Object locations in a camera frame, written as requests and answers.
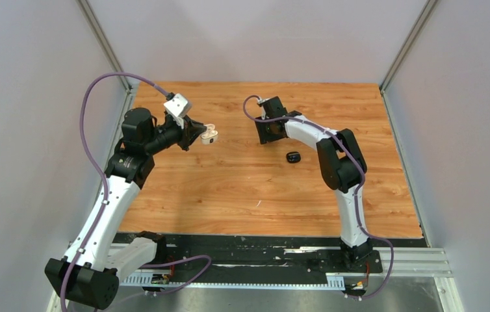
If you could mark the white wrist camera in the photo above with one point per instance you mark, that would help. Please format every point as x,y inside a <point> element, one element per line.
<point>177,107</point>
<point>261,103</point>

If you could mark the aluminium rail frame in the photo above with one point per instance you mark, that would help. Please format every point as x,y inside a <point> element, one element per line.
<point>415,277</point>

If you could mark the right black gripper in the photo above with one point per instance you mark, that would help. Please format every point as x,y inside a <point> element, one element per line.
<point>266,137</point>

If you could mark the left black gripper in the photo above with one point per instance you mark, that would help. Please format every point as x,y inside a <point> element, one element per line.
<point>185,139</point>

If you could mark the right corner aluminium post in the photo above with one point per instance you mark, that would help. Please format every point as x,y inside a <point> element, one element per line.
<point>411,38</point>

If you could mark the left corner aluminium post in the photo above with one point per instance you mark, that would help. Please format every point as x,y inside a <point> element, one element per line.
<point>97,30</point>

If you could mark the black charging case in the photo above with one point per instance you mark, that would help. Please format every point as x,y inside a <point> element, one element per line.
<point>293,157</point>

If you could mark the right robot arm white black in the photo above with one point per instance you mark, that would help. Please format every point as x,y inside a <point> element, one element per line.
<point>341,163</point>

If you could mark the corner aluminium post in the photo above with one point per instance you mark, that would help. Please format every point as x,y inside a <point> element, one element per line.
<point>411,38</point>
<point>97,30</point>

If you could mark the white charging case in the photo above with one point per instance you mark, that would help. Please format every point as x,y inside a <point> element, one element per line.
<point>210,135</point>

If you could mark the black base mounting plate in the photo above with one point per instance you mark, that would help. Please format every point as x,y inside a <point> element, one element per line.
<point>268,259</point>

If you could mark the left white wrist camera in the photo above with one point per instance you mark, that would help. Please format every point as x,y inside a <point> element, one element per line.
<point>177,107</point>

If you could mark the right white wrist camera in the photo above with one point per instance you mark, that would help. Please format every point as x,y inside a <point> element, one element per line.
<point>261,103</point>

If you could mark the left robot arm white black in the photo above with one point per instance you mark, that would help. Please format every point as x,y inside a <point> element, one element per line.
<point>107,206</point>

